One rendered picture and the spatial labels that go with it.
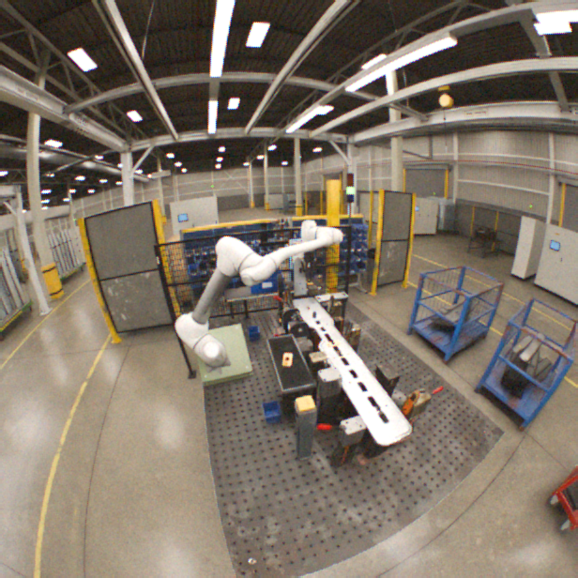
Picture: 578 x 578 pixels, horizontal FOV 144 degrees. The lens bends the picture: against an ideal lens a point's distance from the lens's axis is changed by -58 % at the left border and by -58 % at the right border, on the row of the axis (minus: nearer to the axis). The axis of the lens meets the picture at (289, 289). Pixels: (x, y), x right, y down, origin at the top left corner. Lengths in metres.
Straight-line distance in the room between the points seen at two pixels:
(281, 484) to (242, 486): 0.19
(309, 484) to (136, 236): 3.17
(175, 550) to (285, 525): 1.07
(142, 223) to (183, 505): 3.08
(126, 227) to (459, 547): 4.62
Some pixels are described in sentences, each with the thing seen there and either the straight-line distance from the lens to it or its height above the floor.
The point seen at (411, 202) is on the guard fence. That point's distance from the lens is 4.74.
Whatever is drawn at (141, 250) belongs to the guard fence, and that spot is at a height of 1.35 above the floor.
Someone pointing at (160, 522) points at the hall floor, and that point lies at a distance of 2.11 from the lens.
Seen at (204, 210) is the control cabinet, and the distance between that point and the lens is 7.92.
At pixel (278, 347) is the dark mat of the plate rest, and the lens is 1.12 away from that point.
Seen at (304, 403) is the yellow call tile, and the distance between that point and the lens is 0.87.
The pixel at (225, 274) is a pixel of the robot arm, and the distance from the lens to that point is 1.20.
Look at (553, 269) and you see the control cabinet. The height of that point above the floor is 0.73.
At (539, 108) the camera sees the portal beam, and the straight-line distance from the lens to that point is 3.94.
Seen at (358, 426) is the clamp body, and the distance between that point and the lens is 0.95.
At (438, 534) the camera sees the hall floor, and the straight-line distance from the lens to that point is 2.10.
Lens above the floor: 1.86
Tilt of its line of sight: 24 degrees down
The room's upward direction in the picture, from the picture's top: 2 degrees counter-clockwise
